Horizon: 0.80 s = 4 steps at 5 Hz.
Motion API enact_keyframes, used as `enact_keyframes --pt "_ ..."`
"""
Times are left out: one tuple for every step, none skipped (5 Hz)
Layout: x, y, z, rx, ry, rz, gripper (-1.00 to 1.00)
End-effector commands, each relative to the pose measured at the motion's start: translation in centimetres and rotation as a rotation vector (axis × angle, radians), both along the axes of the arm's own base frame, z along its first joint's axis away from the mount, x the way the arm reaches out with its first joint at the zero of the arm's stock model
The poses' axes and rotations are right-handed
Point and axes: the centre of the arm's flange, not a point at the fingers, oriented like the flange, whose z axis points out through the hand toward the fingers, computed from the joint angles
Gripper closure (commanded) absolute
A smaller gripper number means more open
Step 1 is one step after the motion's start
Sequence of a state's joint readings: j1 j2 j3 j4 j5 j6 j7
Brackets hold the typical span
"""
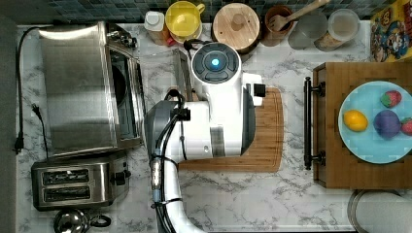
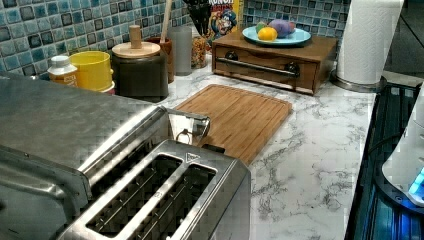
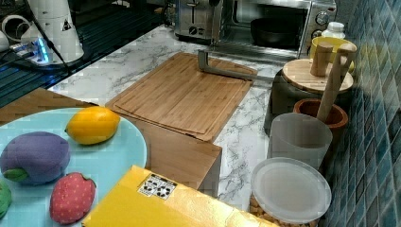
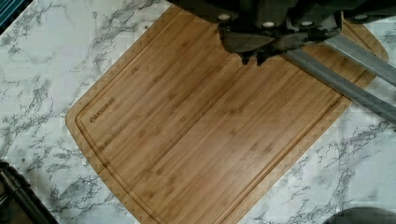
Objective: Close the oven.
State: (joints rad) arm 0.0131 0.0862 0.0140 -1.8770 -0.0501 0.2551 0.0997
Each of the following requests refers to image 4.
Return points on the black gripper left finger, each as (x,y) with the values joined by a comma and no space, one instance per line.
(241,37)

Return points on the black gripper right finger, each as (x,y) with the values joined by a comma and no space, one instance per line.
(304,36)

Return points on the stainless steel toaster oven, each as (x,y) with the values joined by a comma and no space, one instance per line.
(17,188)

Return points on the bamboo cutting board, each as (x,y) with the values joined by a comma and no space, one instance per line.
(182,132)

